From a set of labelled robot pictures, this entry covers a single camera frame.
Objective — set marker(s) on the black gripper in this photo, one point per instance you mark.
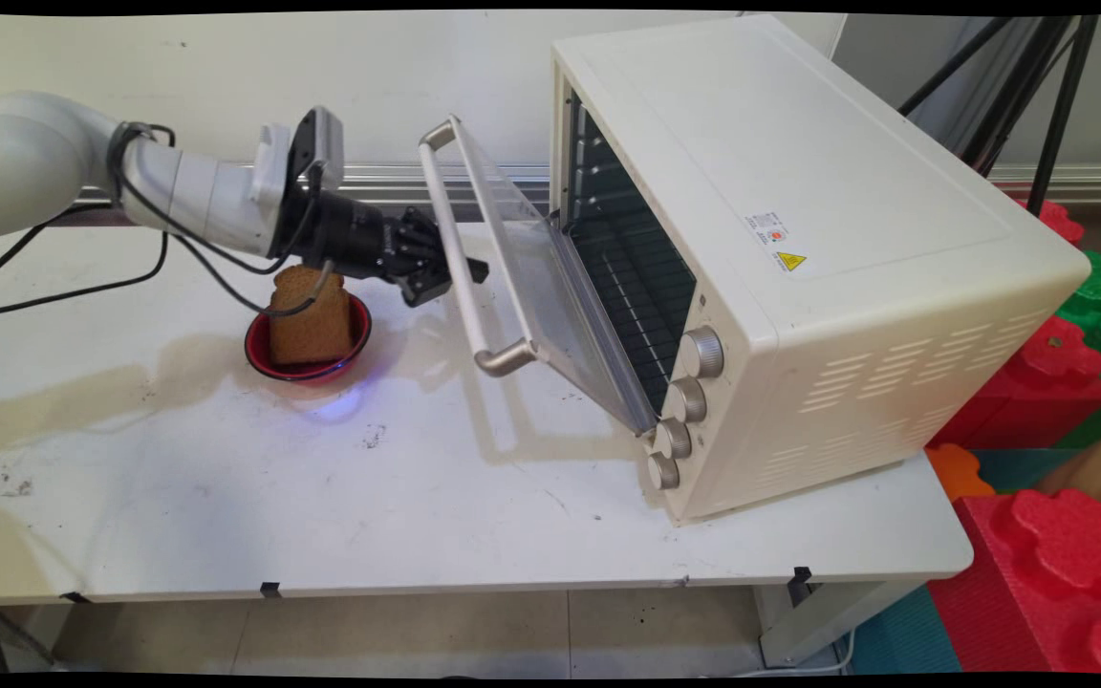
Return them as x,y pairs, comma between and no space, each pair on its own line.
355,239

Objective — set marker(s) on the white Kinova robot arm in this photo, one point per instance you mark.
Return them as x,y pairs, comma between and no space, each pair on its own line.
44,162

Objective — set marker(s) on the brown bread slice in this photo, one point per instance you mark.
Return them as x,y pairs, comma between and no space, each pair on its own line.
312,320

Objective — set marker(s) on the red bowl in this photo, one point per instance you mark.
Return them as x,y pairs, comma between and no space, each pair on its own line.
316,373

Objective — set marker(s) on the metal oven rack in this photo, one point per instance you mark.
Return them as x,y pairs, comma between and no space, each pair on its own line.
646,296

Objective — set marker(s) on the silver oven knob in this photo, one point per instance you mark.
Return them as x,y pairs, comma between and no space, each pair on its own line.
704,353
688,399
663,471
674,438

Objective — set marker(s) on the white label sticker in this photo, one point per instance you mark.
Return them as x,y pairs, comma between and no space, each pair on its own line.
766,228

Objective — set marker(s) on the black tape strip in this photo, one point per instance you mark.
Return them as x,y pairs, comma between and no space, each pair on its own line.
800,581
270,589
75,598

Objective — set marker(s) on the yellow warning sticker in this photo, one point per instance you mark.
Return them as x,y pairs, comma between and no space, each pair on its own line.
790,262

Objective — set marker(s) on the cream toaster oven body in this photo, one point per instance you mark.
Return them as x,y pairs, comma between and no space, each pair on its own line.
847,239

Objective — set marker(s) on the white table leg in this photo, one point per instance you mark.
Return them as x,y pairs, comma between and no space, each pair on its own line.
818,621

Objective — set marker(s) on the orange foam block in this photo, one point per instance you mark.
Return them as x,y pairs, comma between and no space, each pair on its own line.
960,471

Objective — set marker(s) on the teal foam floor mat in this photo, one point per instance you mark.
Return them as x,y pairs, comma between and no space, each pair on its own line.
904,635

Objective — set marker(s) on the small red foam block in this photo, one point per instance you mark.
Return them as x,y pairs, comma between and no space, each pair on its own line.
1059,222

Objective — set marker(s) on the teal foam block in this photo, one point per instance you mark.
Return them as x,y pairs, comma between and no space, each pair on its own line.
1028,470

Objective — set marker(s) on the black tripod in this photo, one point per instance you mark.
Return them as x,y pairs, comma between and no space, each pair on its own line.
1047,105

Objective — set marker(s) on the large red foam block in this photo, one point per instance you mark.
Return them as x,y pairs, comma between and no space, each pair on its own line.
1047,583

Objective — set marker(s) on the aluminium wall rail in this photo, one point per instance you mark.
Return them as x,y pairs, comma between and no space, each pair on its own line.
388,177

